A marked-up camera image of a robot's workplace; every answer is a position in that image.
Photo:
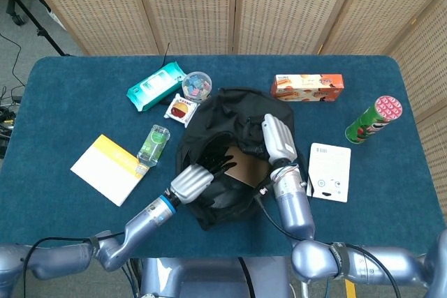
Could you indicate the blue carpet table cover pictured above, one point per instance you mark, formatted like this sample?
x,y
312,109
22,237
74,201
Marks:
x,y
87,109

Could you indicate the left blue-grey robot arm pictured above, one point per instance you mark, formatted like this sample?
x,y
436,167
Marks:
x,y
104,242

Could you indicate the clear water bottle green label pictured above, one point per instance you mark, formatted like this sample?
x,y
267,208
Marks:
x,y
153,146

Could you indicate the blue-grey robot torso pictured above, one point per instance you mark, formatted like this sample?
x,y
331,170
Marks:
x,y
209,277

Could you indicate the black chair caster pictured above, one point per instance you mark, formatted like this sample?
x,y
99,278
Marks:
x,y
15,15

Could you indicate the green chips can pink lid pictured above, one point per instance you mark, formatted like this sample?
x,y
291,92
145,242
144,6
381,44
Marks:
x,y
373,120

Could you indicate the teal wet wipes pack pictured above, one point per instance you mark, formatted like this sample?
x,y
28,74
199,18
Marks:
x,y
155,85

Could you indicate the black backpack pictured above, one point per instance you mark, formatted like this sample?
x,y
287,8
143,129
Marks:
x,y
216,123

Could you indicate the clear tub of coloured clips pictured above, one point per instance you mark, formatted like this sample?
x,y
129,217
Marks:
x,y
196,87

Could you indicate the thin black antenna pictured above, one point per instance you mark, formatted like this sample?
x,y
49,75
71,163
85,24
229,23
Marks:
x,y
166,54

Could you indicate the yellow and white book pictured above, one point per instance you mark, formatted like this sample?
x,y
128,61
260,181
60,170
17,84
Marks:
x,y
108,170

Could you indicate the yellow floor tape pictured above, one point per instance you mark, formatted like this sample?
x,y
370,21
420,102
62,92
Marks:
x,y
350,289

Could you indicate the orange biscuit box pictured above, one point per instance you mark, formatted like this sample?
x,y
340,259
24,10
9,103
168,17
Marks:
x,y
307,88

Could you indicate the white red snack packet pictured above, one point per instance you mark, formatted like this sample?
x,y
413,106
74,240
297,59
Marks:
x,y
181,110

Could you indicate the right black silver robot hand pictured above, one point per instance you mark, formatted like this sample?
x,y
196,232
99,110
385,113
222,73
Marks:
x,y
279,137

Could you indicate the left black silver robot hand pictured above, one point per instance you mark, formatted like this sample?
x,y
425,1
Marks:
x,y
192,184

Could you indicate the black tripod stand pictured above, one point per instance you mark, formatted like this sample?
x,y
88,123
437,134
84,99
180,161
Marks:
x,y
31,15

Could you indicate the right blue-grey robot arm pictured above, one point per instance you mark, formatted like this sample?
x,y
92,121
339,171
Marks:
x,y
314,242

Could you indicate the wicker folding screen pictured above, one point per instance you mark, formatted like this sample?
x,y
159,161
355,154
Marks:
x,y
286,8

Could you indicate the metal table leg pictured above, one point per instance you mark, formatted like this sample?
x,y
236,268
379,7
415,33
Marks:
x,y
304,289

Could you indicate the white card box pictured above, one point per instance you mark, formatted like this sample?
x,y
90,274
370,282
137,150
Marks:
x,y
331,172

